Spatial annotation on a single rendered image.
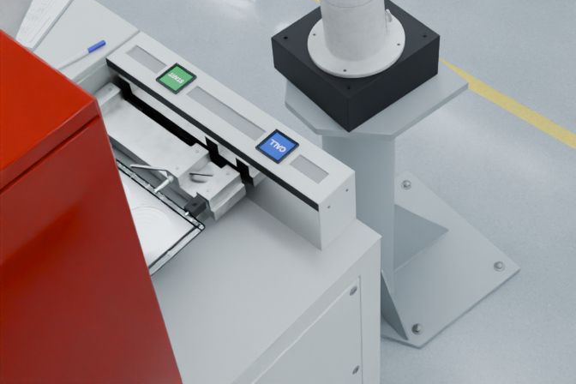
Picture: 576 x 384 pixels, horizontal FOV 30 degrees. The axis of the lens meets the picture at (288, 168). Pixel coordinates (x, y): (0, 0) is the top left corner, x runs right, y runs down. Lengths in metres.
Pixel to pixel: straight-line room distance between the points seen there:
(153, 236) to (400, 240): 1.03
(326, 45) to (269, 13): 1.45
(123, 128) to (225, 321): 0.45
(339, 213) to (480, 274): 1.03
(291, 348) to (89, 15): 0.78
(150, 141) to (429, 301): 1.05
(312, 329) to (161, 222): 0.33
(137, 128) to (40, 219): 1.22
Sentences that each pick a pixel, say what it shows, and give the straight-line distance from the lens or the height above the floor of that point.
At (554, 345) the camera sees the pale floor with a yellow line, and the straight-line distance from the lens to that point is 2.80.
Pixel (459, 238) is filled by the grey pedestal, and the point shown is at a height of 0.01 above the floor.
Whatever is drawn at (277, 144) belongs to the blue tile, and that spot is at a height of 0.96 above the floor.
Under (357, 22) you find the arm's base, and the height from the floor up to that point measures 1.03.
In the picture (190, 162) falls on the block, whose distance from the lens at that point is 1.96.
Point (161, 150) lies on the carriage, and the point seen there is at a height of 0.88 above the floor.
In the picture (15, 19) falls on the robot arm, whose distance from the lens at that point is 1.59.
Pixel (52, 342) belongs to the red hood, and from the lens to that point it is 0.98.
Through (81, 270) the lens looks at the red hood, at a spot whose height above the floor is 1.65.
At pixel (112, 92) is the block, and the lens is 2.11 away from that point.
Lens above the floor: 2.41
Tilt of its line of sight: 51 degrees down
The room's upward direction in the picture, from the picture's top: 6 degrees counter-clockwise
